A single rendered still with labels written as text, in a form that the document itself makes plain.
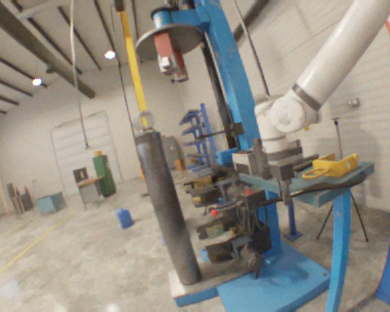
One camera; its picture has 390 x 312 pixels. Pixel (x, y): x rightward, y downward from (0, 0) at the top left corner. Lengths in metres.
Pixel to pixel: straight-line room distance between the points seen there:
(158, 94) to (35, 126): 8.77
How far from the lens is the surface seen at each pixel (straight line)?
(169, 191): 1.48
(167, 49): 1.48
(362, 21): 0.50
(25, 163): 15.48
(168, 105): 12.45
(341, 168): 0.88
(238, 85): 1.64
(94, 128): 12.80
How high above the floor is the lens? 1.34
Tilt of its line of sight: 4 degrees down
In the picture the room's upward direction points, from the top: 15 degrees counter-clockwise
